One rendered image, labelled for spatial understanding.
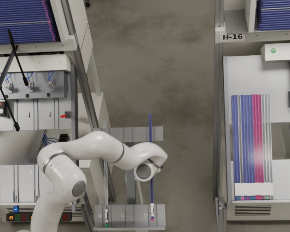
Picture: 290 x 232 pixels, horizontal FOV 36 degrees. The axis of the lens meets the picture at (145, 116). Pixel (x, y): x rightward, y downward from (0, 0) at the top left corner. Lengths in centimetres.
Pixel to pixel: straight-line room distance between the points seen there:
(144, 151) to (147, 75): 236
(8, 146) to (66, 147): 131
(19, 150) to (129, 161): 122
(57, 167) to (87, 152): 12
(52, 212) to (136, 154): 39
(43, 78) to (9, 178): 55
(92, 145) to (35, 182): 88
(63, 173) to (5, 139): 143
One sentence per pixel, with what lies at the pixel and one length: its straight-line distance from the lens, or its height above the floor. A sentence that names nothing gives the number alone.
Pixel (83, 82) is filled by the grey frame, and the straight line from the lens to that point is 241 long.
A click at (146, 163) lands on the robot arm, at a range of 184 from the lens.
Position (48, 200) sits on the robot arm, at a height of 134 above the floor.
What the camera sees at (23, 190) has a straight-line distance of 242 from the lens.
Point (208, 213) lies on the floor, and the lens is 308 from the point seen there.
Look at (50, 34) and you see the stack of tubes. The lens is 217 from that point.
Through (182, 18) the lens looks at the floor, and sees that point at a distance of 482.
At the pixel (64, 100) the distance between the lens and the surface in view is 234.
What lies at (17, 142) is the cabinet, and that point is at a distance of 287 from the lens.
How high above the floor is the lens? 257
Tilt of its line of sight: 44 degrees down
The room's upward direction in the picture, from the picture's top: 8 degrees counter-clockwise
